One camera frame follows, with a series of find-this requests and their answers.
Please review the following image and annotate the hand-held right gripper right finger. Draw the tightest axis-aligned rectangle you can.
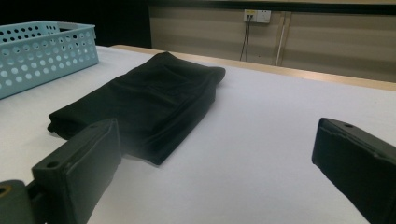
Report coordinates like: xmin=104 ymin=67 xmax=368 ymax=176
xmin=311 ymin=117 xmax=396 ymax=224

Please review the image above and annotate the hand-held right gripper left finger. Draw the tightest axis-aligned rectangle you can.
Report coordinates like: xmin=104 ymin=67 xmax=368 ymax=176
xmin=31 ymin=117 xmax=123 ymax=224

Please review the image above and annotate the black cloth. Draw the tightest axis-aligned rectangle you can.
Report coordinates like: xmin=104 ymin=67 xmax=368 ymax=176
xmin=47 ymin=50 xmax=227 ymax=166

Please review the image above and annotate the light blue perforated basket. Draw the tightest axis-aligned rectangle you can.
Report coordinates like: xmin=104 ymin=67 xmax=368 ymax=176
xmin=0 ymin=20 xmax=100 ymax=101

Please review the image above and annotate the wooden table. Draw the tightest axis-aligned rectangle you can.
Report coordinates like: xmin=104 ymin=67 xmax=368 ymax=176
xmin=110 ymin=44 xmax=396 ymax=92

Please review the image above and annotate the white table sheet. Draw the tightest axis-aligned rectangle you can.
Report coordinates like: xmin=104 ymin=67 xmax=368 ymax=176
xmin=0 ymin=45 xmax=396 ymax=224

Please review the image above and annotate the black wall cable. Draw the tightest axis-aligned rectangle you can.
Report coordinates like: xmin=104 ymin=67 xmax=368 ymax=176
xmin=239 ymin=15 xmax=249 ymax=62
xmin=245 ymin=15 xmax=252 ymax=63

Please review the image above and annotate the white wall socket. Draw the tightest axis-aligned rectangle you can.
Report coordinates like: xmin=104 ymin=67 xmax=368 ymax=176
xmin=243 ymin=8 xmax=272 ymax=24

